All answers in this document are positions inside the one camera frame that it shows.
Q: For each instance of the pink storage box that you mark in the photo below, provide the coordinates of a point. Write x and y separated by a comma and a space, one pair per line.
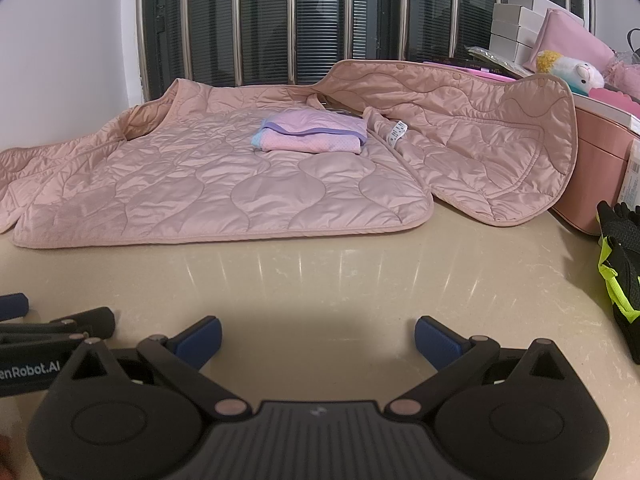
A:
595, 160

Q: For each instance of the white yellow plush toy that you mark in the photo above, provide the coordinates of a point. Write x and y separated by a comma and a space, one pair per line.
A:
580, 75

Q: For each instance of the black yellow glove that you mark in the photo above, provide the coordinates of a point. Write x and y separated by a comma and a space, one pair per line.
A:
617, 240

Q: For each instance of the stack of white boxes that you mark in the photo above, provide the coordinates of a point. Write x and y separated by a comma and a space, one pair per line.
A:
506, 25

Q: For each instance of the clear plastic packet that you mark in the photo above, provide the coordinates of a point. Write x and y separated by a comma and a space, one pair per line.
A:
492, 55

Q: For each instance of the pink pouch bag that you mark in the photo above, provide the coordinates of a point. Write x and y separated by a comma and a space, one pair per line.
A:
565, 35

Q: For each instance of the pink quilted jacket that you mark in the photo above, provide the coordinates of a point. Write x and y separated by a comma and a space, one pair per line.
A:
200, 185

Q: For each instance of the pink frilly fabric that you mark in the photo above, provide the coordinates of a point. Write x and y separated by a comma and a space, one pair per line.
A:
622, 72

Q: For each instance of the window with steel bars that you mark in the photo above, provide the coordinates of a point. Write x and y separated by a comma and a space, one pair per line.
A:
270, 10

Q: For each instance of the pink flat case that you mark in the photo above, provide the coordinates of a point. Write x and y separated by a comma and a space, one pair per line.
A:
480, 74

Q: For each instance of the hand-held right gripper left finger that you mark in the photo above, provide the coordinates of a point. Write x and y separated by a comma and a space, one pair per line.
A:
202, 336

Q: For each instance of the pink blue purple-trimmed garment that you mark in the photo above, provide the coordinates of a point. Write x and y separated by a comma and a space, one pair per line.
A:
310, 137

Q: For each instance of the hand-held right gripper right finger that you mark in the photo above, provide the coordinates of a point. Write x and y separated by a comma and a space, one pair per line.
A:
436, 337

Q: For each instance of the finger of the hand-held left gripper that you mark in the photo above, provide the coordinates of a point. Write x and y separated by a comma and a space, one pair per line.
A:
95, 321
14, 306

